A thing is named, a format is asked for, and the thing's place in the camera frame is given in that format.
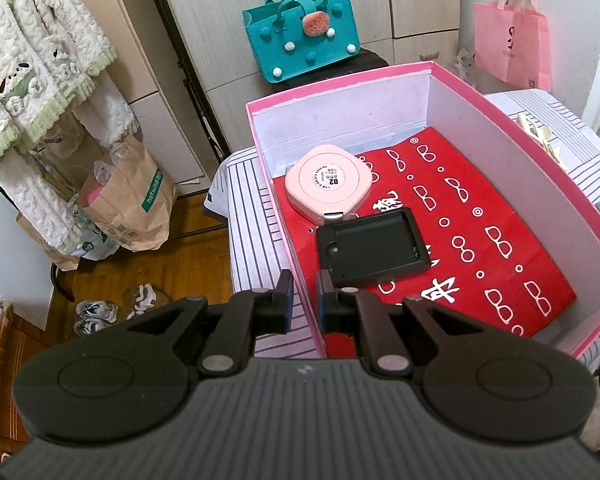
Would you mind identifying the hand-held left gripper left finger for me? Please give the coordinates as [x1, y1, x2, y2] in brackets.
[122, 270, 295, 380]

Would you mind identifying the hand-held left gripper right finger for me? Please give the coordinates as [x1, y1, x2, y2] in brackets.
[316, 269, 482, 380]

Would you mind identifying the pink cardboard box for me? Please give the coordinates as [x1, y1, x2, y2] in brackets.
[245, 60, 600, 361]

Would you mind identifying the cream star hair clip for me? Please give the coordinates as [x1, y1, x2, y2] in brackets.
[537, 137, 568, 171]
[517, 114, 548, 142]

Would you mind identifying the black plastic tray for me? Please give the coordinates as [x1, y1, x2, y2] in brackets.
[315, 206, 433, 288]

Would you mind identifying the striped bedsheet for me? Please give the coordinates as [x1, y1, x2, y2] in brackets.
[202, 87, 600, 371]

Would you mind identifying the pink round device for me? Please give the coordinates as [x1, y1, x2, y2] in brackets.
[285, 144, 373, 223]

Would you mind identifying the red printed paper bag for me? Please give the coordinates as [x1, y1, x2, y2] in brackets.
[270, 127, 578, 358]

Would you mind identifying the white grey sneaker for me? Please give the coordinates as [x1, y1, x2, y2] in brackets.
[76, 300, 118, 322]
[74, 316, 112, 337]

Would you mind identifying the white green printed plastic bag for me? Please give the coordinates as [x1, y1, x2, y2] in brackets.
[72, 205, 122, 262]

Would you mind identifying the black stool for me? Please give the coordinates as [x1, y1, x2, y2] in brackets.
[272, 49, 388, 93]

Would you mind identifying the plain brown paper bag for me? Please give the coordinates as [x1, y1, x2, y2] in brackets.
[15, 210, 81, 272]

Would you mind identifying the teal felt handbag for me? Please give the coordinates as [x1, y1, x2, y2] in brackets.
[242, 0, 363, 83]

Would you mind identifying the clear plastic bag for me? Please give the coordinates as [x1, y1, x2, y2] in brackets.
[450, 47, 477, 91]

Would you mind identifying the hanging brown paper bag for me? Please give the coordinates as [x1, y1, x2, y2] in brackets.
[30, 115, 87, 171]

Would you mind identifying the white appliance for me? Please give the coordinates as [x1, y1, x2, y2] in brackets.
[0, 172, 56, 333]

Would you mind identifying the beige wardrobe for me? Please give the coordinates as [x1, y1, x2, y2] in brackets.
[55, 0, 476, 186]

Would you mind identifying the pink tote bag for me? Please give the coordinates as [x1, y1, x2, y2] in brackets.
[472, 0, 552, 92]

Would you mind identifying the white green-trimmed fleece jacket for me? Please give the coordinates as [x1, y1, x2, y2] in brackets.
[0, 0, 118, 171]

